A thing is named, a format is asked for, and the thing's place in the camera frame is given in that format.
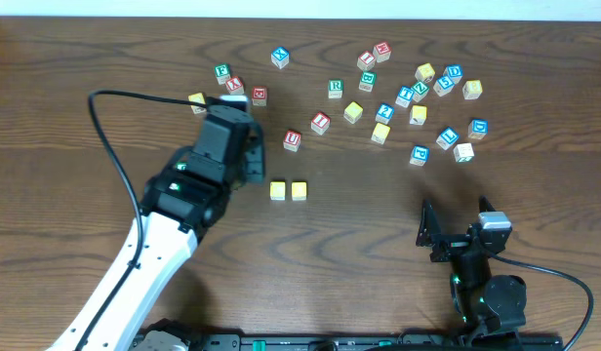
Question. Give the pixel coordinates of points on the red I block near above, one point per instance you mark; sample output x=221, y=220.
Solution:
x=320, y=123

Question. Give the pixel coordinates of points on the yellow C wooden block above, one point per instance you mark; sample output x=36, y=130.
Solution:
x=277, y=190

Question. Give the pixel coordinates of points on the red U block middle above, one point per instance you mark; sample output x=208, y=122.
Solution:
x=292, y=141

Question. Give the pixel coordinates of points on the red E wooden block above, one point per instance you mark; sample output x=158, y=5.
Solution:
x=259, y=96

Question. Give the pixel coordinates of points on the blue T wooden block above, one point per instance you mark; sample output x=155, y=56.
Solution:
x=405, y=96

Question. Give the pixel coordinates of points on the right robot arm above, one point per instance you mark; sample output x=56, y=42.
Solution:
x=489, y=304

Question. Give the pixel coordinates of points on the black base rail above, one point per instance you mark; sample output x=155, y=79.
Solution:
x=171, y=335

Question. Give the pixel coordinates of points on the blue 5 wooden block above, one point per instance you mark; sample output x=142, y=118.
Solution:
x=443, y=85

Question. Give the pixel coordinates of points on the yellow block far right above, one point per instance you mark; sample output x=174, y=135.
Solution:
x=425, y=73

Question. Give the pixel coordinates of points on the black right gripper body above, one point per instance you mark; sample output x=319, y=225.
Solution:
x=457, y=245

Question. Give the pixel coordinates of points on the yellow block far left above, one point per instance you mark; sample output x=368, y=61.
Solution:
x=198, y=98

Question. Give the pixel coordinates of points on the yellow block lower middle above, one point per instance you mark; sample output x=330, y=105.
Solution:
x=380, y=133

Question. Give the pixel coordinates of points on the blue d block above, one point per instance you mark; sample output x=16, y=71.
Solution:
x=478, y=129
x=453, y=72

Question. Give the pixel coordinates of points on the blue L wooden block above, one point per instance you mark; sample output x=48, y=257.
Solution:
x=447, y=138

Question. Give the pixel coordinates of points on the plain L green-sided block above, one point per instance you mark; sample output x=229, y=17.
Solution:
x=463, y=152

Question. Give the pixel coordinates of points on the blue X wooden block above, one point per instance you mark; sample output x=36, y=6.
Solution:
x=280, y=57

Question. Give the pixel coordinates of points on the blue P wooden block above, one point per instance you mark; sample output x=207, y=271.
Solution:
x=419, y=155

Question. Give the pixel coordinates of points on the yellow O wooden block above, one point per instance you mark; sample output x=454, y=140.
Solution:
x=299, y=190

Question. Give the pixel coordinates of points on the red i block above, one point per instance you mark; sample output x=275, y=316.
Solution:
x=320, y=123
x=366, y=61

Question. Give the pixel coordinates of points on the green R wooden block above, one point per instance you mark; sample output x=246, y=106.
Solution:
x=335, y=88

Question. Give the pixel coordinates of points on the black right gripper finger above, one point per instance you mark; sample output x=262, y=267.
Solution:
x=485, y=205
x=429, y=231

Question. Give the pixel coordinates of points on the red H wooden block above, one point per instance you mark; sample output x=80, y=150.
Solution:
x=382, y=51

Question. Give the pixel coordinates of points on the blue D block near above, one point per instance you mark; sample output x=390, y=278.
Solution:
x=478, y=129

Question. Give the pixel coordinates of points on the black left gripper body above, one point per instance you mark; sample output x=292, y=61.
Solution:
x=255, y=159

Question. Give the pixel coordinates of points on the red X wooden block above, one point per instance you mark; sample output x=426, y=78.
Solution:
x=235, y=86

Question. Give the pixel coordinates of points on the blue 2 wooden block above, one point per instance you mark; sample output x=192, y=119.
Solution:
x=384, y=114

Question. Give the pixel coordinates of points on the green Z wooden block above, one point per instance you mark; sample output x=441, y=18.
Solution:
x=420, y=91

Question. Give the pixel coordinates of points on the yellow hammer picture block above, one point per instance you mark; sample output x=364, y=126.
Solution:
x=418, y=115

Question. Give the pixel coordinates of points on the red I block far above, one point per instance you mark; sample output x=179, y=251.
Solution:
x=366, y=61

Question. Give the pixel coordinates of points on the green F wooden block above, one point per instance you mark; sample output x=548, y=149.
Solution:
x=222, y=72

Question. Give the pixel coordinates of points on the blue D block far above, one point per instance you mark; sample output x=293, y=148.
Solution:
x=453, y=72

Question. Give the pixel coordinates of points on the yellow 8 wooden block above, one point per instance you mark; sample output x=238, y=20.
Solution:
x=472, y=89

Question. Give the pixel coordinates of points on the green B wooden block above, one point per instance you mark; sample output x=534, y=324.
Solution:
x=367, y=81

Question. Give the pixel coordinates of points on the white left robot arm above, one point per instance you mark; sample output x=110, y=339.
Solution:
x=151, y=255

